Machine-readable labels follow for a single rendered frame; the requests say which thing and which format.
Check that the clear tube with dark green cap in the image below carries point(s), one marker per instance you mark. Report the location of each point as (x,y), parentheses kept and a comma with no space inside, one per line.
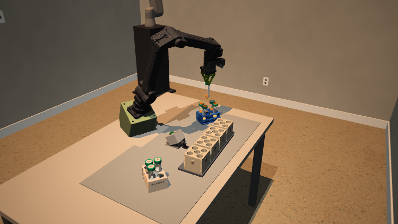
(148,162)

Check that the sample tube with orange liquid and dark green cap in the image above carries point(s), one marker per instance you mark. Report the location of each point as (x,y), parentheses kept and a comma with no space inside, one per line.
(200,107)

